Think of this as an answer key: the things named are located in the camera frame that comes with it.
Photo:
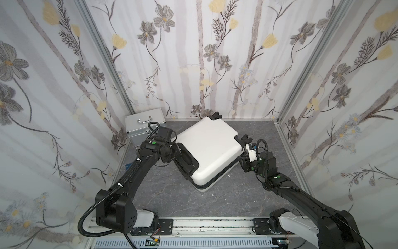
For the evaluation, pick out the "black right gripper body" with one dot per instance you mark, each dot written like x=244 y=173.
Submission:
x=244 y=154

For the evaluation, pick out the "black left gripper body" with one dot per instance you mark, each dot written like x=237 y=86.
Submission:
x=179 y=154

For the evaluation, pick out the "white hard-shell suitcase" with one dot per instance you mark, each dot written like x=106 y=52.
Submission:
x=209 y=149

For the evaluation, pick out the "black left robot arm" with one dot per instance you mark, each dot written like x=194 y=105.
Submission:
x=114 y=208

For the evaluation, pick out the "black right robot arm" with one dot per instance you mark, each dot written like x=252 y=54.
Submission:
x=275 y=182

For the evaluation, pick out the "silver aluminium case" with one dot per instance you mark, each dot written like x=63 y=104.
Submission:
x=137 y=125

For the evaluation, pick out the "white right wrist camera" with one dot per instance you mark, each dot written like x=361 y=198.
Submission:
x=252 y=152

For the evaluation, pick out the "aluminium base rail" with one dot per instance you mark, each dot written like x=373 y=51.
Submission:
x=239 y=227

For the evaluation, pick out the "white perforated cable duct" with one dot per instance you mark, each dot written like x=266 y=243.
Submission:
x=205 y=243

